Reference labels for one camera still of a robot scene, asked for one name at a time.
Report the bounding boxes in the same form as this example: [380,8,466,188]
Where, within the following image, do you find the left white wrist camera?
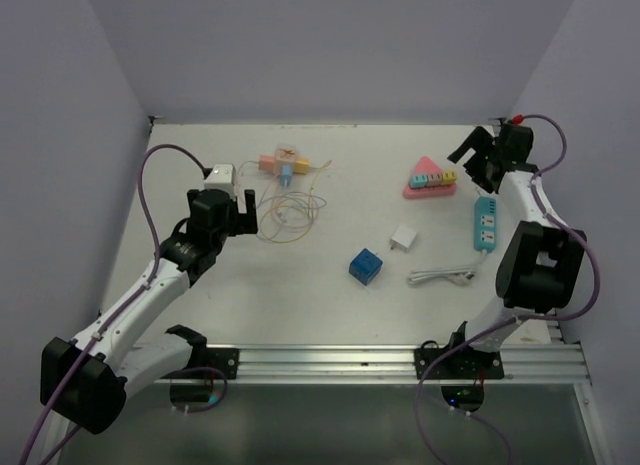
[203,164,237,200]

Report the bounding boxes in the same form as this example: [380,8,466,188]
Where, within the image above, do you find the orange-pink charger plug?
[258,155,277,175]

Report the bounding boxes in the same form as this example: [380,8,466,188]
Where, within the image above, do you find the white usb charger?
[389,224,417,253]

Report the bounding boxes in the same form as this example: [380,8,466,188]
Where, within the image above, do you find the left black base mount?
[151,325,240,380]

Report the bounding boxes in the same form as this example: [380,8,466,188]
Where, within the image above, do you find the tangled thin coloured cables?
[234,157,333,245]

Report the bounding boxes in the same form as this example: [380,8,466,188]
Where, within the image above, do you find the aluminium right side rail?
[489,115,566,346]

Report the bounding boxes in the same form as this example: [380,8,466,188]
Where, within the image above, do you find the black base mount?
[413,323,505,380]
[151,325,240,380]

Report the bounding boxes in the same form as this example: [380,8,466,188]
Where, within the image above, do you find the white power cord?
[407,248,494,288]

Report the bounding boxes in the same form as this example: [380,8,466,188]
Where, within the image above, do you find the yellow usb charger plug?
[440,170,457,187]

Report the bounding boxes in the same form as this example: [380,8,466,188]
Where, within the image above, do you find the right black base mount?
[413,323,505,380]

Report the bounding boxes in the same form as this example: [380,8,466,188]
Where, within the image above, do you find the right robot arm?
[441,115,587,378]

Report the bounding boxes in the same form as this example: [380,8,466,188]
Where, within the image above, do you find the teal usb charger plug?
[409,173,429,190]

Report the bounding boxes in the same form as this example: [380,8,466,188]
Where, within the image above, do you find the yellow charger plug on cube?
[293,158,311,175]

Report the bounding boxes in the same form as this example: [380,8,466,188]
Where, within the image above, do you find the aluminium front rail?
[149,343,591,386]

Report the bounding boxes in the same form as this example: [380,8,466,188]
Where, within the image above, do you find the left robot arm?
[40,189,258,434]

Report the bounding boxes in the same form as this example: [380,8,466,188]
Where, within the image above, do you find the pink triangular power strip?
[402,156,458,200]

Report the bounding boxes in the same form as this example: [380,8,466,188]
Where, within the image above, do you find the blue cube socket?
[348,248,383,286]

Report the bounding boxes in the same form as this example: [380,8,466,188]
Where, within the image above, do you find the beige usb charger plug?
[426,172,443,188]

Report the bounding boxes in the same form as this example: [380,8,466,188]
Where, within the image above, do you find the aluminium rail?
[489,115,566,346]
[149,343,591,386]

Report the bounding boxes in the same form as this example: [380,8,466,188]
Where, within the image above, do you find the teal power strip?
[473,196,497,253]

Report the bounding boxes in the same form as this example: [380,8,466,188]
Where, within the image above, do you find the light blue charger plug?
[279,164,293,188]

